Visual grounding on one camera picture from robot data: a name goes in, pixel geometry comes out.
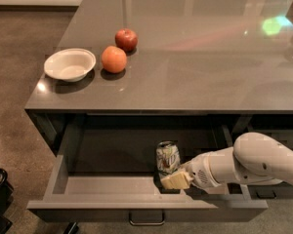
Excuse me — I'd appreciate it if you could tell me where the open grey top drawer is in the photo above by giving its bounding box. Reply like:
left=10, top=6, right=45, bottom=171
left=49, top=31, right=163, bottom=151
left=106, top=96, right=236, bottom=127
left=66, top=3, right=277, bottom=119
left=27, top=124, right=268, bottom=222

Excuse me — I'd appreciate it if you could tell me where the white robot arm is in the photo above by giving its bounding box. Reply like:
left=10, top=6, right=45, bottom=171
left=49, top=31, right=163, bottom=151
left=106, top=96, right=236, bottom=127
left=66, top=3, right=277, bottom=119
left=158, top=133, right=293, bottom=191

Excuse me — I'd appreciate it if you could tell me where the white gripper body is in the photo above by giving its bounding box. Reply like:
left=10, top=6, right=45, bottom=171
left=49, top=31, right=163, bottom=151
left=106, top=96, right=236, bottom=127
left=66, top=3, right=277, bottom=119
left=182, top=152, right=220, bottom=189

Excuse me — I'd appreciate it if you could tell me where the red apple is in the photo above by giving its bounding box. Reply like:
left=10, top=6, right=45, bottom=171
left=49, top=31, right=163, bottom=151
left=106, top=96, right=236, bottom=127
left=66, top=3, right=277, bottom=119
left=114, top=28, right=138, bottom=53

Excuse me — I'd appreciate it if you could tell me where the white bowl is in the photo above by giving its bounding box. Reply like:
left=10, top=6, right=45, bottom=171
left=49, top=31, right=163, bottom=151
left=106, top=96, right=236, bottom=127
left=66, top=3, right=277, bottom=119
left=44, top=48, right=96, bottom=82

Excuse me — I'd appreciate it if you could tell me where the black object on floor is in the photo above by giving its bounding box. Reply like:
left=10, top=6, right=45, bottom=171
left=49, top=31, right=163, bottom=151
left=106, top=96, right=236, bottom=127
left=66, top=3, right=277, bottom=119
left=63, top=222, right=79, bottom=234

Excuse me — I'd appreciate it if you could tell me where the metal drawer handle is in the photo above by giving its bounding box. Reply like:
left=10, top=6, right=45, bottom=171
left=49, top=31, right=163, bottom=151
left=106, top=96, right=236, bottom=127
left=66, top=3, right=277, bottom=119
left=129, top=211, right=165, bottom=226

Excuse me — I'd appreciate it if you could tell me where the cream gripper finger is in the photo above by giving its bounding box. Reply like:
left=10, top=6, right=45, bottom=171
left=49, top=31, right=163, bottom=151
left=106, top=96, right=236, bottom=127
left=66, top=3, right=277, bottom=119
left=160, top=170, right=193, bottom=189

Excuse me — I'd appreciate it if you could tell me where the orange fruit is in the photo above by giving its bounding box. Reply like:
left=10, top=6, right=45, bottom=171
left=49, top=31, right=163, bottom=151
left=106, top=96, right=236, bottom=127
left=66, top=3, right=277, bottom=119
left=101, top=46, right=127, bottom=73

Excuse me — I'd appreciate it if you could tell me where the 7up soda can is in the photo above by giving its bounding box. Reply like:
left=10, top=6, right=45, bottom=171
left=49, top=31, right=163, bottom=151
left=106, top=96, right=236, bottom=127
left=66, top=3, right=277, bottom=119
left=156, top=140, right=181, bottom=178

